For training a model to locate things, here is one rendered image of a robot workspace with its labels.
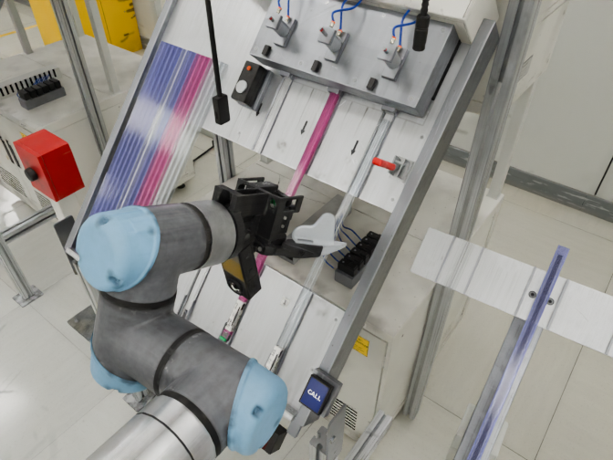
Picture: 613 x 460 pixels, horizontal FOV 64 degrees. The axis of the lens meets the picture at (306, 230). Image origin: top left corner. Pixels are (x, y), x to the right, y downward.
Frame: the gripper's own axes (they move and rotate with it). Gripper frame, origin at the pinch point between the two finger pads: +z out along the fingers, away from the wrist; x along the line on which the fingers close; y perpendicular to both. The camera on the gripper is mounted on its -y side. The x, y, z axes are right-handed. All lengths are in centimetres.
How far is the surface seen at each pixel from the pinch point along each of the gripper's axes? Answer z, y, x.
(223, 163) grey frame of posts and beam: 50, -12, 61
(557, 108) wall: 188, 35, -1
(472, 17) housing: 15.1, 35.5, -8.3
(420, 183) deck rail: 14.1, 10.3, -10.2
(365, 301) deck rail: 8.8, -10.0, -10.1
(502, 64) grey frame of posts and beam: 26.9, 31.5, -11.9
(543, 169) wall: 203, 7, -4
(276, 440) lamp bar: 2.2, -38.4, -6.0
